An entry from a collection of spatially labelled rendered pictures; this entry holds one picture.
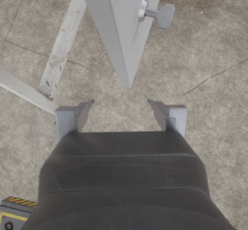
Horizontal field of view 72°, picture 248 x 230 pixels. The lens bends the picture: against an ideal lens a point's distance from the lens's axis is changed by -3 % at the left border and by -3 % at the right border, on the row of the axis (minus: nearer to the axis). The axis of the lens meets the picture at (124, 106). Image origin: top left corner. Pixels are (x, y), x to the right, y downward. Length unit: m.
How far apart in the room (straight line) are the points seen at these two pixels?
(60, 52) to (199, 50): 0.78
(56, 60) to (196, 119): 0.80
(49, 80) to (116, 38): 0.74
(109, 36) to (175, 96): 0.89
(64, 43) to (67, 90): 0.31
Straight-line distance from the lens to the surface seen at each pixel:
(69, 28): 0.97
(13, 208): 0.91
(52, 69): 0.91
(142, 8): 0.24
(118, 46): 0.19
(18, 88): 0.75
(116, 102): 1.02
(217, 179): 1.12
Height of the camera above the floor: 1.00
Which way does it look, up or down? 81 degrees down
